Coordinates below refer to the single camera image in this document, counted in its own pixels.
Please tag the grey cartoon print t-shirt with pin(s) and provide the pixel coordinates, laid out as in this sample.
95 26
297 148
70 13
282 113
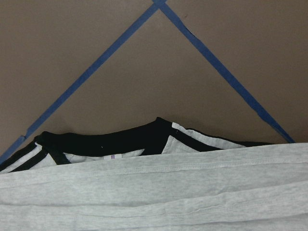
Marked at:
156 177

